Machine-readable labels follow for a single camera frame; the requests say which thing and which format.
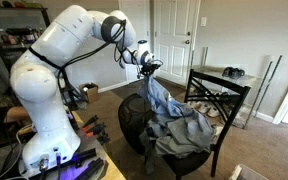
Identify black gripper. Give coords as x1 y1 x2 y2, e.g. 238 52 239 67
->
140 61 162 80

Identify light blue jeans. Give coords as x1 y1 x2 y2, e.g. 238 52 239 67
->
135 74 198 134

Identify black mesh laundry bag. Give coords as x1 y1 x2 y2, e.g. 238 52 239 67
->
118 93 158 156

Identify grey blue denim trousers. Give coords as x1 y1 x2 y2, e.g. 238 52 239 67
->
138 109 218 174

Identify white panelled entry door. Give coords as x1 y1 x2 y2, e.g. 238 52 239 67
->
153 0 202 87

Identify plain white closet door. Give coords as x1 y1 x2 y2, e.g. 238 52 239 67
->
118 0 152 83

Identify white sneaker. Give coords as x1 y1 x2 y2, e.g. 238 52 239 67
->
206 106 222 119
189 99 202 110
197 102 212 115

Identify cardboard box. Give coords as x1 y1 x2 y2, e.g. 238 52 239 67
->
78 82 100 104

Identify black stand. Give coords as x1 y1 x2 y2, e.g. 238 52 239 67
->
59 71 82 111

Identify black shoe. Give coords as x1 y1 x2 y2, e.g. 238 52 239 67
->
231 68 246 80
222 66 235 78

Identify black metal bar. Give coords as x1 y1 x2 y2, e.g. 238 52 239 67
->
63 148 98 168
73 158 105 180

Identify dark bottle white label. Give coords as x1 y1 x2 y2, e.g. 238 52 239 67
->
24 27 37 44

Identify brown wooden seat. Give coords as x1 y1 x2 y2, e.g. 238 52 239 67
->
4 105 30 124

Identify clear plastic storage box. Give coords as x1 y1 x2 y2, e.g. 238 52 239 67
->
228 163 270 180

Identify black shelving unit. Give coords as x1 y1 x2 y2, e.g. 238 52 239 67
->
0 4 57 111

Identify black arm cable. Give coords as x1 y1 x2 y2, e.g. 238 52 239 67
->
28 19 142 79

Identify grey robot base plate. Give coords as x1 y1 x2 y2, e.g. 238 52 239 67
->
17 133 108 180

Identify wire shoe rack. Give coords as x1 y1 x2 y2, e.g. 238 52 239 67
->
188 46 283 129

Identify white cable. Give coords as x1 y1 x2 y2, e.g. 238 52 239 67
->
0 123 33 180

